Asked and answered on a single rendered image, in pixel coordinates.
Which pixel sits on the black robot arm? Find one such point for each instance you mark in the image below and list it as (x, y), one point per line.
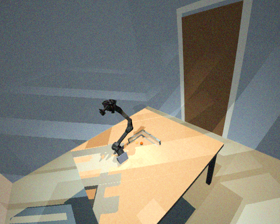
(116, 145)

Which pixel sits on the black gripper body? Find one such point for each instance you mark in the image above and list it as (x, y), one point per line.
(107, 107)

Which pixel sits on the low clear glass walls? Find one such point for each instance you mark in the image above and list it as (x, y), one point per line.
(141, 133)

